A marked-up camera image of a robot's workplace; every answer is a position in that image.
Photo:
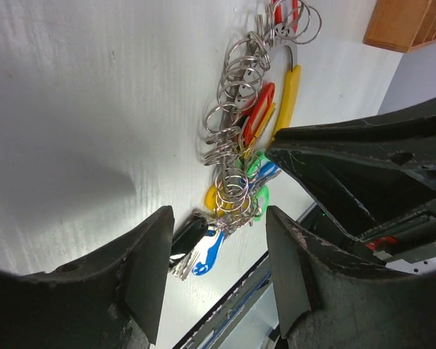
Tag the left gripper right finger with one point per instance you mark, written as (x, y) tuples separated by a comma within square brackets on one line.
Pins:
[(329, 298)]

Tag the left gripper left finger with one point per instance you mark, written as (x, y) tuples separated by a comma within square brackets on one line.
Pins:
[(109, 298)]

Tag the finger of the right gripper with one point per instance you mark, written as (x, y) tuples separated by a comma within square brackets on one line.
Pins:
[(374, 176)]

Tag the wooden compartment tray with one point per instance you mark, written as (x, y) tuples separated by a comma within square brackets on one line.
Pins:
[(402, 26)]

